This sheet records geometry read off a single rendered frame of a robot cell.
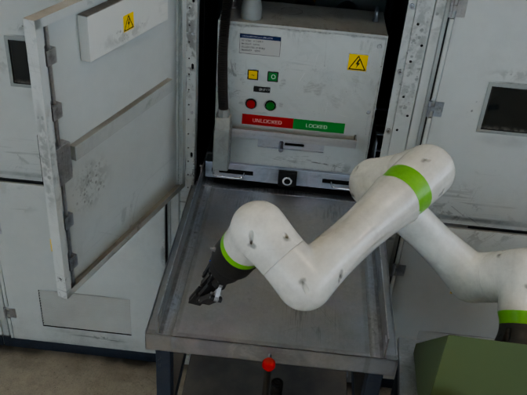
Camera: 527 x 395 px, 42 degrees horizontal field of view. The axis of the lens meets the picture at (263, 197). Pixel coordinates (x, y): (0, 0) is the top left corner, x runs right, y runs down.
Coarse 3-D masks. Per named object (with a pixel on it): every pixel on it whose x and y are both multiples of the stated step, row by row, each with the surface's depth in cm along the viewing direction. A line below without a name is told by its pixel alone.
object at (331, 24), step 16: (240, 0) 217; (240, 16) 204; (272, 16) 206; (288, 16) 207; (304, 16) 208; (320, 16) 209; (336, 16) 210; (352, 16) 211; (368, 16) 212; (336, 32) 199; (352, 32) 198; (368, 32) 200; (384, 32) 201; (288, 144) 221
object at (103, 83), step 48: (96, 0) 155; (144, 0) 173; (48, 48) 145; (96, 48) 160; (144, 48) 185; (48, 96) 148; (96, 96) 170; (144, 96) 189; (48, 144) 153; (96, 144) 173; (144, 144) 200; (48, 192) 161; (96, 192) 183; (144, 192) 208; (96, 240) 190
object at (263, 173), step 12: (228, 168) 225; (240, 168) 225; (252, 168) 225; (264, 168) 224; (276, 168) 224; (288, 168) 224; (252, 180) 227; (264, 180) 227; (276, 180) 226; (300, 180) 226; (312, 180) 225; (324, 180) 225; (336, 180) 225; (348, 180) 224
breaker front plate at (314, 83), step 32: (256, 32) 201; (288, 32) 200; (320, 32) 199; (256, 64) 206; (288, 64) 205; (320, 64) 204; (256, 96) 212; (288, 96) 211; (320, 96) 210; (352, 96) 209; (256, 128) 218; (352, 128) 215; (256, 160) 224; (288, 160) 223; (320, 160) 222; (352, 160) 221
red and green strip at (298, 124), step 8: (248, 120) 216; (256, 120) 216; (264, 120) 216; (272, 120) 216; (280, 120) 215; (288, 120) 215; (296, 120) 215; (304, 120) 215; (288, 128) 217; (296, 128) 216; (304, 128) 216; (312, 128) 216; (320, 128) 216; (328, 128) 216; (336, 128) 215
